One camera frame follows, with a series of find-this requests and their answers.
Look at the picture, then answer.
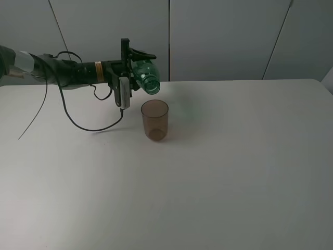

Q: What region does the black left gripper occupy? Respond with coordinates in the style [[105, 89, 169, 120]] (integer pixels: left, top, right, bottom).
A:
[[105, 38, 156, 98]]

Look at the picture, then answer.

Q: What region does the green transparent plastic bottle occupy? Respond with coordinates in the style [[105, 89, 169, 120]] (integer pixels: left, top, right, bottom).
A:
[[132, 60, 160, 95]]

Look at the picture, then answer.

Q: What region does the pink transparent plastic cup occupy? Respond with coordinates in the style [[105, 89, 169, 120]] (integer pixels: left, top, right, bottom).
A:
[[140, 99, 169, 142]]

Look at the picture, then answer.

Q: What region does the black camera cable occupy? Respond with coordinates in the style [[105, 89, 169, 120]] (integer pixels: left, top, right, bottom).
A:
[[18, 51, 124, 140]]

